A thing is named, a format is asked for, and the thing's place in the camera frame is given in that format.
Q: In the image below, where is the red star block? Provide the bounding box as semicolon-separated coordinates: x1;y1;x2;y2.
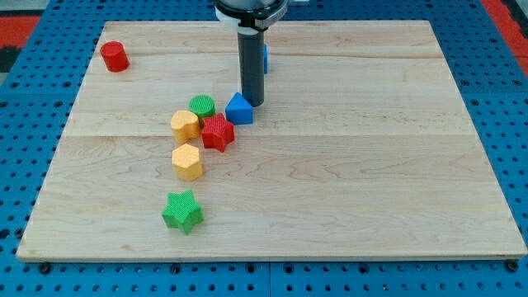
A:
201;113;235;153

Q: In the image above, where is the yellow hexagon block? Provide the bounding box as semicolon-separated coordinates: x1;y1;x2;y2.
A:
172;144;203;182

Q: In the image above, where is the yellow heart block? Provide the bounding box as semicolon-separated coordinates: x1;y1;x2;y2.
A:
170;110;201;144

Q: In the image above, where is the blue triangle block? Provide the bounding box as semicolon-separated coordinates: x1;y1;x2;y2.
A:
224;92;253;125

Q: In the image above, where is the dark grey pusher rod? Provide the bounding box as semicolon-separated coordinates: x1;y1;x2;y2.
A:
238;32;264;107

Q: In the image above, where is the green star block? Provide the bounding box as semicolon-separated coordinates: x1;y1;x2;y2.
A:
162;190;205;235

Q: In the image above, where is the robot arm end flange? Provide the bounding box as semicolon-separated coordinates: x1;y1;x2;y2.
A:
214;0;290;35

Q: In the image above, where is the red cylinder block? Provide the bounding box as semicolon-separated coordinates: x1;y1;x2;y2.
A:
100;40;130;73

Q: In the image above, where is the blue cube block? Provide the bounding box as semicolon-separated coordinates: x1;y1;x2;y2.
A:
262;44;269;74

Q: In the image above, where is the wooden board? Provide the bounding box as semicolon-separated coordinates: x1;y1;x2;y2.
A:
16;21;527;262

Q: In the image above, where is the green cylinder block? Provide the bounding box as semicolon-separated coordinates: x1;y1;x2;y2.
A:
189;95;216;125

